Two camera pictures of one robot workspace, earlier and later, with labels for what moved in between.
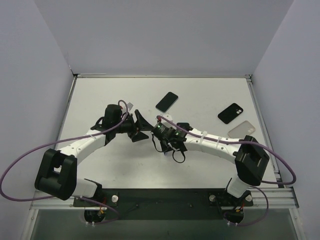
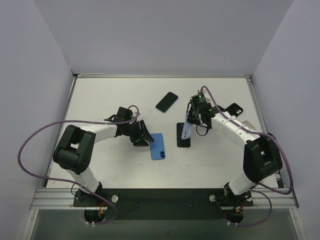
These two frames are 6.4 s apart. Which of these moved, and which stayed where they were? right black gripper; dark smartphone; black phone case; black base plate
Moved: right black gripper
Stayed: dark smartphone; black base plate; black phone case
